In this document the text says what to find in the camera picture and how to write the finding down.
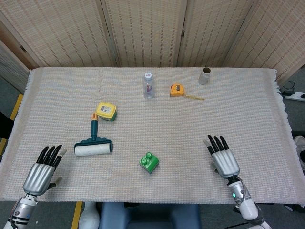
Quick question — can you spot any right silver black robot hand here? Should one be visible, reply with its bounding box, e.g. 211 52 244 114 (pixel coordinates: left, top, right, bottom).
203 135 240 179

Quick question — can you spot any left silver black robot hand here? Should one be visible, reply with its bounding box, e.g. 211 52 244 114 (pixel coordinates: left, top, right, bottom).
22 145 67 196

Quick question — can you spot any green toy brick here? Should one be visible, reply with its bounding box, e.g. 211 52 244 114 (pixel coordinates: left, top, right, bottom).
139 151 160 174

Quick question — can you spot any white robot torso part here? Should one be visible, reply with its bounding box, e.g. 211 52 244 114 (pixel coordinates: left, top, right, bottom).
78 201 101 229

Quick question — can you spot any yellow tape measure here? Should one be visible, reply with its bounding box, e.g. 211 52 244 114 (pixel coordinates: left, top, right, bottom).
169 83 205 101

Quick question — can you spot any cardboard paper tube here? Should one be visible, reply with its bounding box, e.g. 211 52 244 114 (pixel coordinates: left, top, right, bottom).
198 67 212 85

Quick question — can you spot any green container with yellow lid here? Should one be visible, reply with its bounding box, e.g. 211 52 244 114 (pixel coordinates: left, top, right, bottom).
95 102 118 122

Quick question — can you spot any white power strip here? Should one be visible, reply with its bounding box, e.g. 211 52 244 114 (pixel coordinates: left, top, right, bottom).
285 92 305 102

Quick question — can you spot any clear plastic water bottle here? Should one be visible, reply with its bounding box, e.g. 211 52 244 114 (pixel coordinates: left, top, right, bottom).
142 72 155 99

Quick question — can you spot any woven folding screen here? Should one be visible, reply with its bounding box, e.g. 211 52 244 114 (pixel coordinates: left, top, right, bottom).
0 0 305 94

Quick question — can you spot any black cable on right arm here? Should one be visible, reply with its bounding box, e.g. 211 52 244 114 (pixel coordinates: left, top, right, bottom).
234 177 249 208

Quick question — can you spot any teal handled lint roller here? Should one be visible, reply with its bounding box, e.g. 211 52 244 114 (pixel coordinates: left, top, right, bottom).
74 112 113 157

